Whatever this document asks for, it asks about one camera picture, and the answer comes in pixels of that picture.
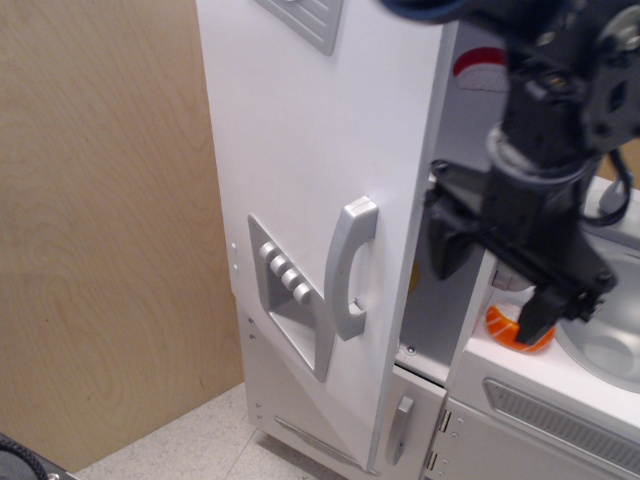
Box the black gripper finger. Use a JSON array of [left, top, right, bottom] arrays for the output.
[[427, 202, 478, 280], [516, 285, 570, 344]]

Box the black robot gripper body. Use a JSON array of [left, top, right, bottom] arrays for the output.
[[424, 158, 617, 324]]

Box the white toy fridge door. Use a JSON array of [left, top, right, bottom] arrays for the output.
[[197, 1, 457, 471]]

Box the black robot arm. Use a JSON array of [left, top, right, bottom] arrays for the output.
[[387, 1, 639, 345]]

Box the orange salmon sushi toy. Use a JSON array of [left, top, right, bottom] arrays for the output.
[[484, 303, 556, 354]]

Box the silver toy sink basin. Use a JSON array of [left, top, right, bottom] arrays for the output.
[[557, 254, 639, 393]]

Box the grey toy faucet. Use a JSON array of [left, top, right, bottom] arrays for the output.
[[584, 177, 639, 245]]

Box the white toy kitchen counter cabinet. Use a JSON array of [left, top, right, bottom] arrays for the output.
[[429, 174, 640, 480]]

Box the grey oven vent panel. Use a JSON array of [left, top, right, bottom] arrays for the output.
[[482, 378, 639, 477]]

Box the red tuna sushi toy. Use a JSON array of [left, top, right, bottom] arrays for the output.
[[452, 47, 509, 93]]

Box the grey ice dispenser panel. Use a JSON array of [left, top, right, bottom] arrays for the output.
[[248, 215, 334, 383]]

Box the white lower freezer door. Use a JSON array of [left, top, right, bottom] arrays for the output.
[[239, 299, 448, 480]]

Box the grey upper door panel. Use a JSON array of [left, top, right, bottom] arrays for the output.
[[256, 0, 343, 56]]

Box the black equipment corner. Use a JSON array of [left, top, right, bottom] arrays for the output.
[[1, 434, 76, 480]]

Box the grey toy wall phone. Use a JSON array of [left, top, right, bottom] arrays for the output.
[[492, 266, 532, 292]]

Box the grey fridge door handle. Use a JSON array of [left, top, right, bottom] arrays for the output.
[[324, 196, 378, 341]]

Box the grey lower door handle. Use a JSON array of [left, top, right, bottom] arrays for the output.
[[385, 396, 414, 465]]

